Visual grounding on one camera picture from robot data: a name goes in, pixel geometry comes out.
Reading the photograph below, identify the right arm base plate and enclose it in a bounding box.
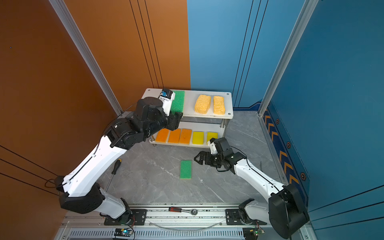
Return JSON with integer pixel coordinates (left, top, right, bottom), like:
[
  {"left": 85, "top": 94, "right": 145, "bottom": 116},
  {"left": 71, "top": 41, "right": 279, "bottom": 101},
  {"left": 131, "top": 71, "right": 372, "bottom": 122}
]
[{"left": 225, "top": 209, "right": 267, "bottom": 226}]

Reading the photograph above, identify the white two-tier shelf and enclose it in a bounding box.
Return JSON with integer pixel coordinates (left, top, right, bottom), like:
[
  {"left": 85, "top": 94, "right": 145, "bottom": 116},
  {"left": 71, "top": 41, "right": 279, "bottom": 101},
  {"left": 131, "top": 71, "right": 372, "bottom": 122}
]
[{"left": 149, "top": 90, "right": 234, "bottom": 148}]

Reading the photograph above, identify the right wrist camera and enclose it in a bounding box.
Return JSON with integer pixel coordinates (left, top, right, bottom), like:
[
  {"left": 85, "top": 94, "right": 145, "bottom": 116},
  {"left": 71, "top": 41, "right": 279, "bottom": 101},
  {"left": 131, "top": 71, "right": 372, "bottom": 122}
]
[{"left": 207, "top": 138, "right": 218, "bottom": 155}]

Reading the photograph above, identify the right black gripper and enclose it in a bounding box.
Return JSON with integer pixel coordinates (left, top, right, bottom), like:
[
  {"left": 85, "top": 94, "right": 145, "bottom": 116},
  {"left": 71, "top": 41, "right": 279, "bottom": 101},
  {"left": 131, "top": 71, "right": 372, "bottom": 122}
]
[{"left": 194, "top": 151, "right": 225, "bottom": 168}]

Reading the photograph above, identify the left green circuit board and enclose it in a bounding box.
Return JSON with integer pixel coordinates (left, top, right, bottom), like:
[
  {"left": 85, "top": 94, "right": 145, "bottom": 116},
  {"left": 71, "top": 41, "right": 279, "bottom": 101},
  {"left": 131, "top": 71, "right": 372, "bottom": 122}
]
[{"left": 114, "top": 228, "right": 135, "bottom": 240}]

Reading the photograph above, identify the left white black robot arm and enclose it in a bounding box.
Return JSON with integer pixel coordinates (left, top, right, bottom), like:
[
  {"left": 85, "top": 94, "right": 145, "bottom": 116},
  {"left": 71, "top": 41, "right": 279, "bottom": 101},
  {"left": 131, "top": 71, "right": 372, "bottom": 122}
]
[{"left": 55, "top": 97, "right": 183, "bottom": 225}]

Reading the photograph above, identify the red handled ratchet wrench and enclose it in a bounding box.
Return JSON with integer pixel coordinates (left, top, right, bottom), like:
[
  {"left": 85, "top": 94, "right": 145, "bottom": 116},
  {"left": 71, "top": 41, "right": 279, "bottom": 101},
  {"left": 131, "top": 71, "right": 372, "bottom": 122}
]
[{"left": 169, "top": 207, "right": 198, "bottom": 216}]

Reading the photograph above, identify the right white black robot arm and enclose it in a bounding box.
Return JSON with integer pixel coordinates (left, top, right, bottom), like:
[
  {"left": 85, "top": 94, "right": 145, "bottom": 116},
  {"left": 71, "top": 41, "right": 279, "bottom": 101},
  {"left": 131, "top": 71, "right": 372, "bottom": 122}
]
[{"left": 194, "top": 138, "right": 310, "bottom": 239}]

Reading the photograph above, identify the green circuit board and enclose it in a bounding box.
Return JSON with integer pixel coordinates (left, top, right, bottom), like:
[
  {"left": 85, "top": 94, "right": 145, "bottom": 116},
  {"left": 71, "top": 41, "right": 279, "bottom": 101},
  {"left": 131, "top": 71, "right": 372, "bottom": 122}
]
[
  {"left": 243, "top": 228, "right": 265, "bottom": 240},
  {"left": 114, "top": 228, "right": 135, "bottom": 240}
]

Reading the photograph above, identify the green sponge bottom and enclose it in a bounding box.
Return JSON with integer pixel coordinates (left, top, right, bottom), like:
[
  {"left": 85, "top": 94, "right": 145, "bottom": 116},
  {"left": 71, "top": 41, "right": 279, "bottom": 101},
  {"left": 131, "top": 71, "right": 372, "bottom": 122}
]
[{"left": 180, "top": 160, "right": 192, "bottom": 180}]

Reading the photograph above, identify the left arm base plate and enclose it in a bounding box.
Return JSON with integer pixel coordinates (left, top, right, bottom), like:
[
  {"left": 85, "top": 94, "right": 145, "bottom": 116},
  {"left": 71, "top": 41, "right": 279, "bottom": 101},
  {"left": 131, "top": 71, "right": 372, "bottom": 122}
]
[{"left": 104, "top": 209, "right": 148, "bottom": 227}]

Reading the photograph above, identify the orange sponge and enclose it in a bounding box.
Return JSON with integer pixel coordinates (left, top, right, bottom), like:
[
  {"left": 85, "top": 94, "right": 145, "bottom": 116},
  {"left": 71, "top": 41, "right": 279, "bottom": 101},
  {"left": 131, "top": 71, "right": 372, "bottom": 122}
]
[
  {"left": 168, "top": 129, "right": 182, "bottom": 144},
  {"left": 179, "top": 129, "right": 193, "bottom": 145}
]

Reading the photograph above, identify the green sponge top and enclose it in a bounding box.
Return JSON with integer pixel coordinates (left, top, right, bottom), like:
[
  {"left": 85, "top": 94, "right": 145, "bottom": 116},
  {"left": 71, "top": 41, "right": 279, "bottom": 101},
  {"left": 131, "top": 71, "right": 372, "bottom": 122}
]
[{"left": 171, "top": 91, "right": 185, "bottom": 114}]

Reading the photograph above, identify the right green circuit board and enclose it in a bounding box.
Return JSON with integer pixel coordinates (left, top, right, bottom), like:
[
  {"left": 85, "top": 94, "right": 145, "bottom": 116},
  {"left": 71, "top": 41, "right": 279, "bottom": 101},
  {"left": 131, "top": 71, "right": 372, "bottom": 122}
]
[{"left": 243, "top": 228, "right": 265, "bottom": 240}]

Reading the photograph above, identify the black yellow screwdriver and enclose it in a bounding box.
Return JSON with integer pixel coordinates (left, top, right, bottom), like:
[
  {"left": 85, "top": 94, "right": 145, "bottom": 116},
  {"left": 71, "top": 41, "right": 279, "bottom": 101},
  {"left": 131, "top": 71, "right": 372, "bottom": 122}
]
[{"left": 105, "top": 159, "right": 122, "bottom": 192}]

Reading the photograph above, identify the pale yellow sponge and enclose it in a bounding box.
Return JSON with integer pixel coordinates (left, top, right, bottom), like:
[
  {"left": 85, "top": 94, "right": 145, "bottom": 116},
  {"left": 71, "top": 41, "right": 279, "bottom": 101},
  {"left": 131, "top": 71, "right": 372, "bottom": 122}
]
[{"left": 156, "top": 129, "right": 170, "bottom": 143}]

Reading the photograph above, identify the green sponge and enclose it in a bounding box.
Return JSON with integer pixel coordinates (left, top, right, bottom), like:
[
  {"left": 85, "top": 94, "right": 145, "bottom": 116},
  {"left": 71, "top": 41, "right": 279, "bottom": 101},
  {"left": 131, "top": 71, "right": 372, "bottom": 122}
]
[
  {"left": 180, "top": 160, "right": 192, "bottom": 180},
  {"left": 171, "top": 91, "right": 185, "bottom": 114}
]

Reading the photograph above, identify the tan cellulose sponge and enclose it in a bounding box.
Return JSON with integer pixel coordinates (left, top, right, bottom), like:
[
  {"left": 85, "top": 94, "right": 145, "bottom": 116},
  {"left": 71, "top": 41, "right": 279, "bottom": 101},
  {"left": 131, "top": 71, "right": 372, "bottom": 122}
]
[
  {"left": 213, "top": 96, "right": 226, "bottom": 116},
  {"left": 195, "top": 95, "right": 211, "bottom": 115}
]

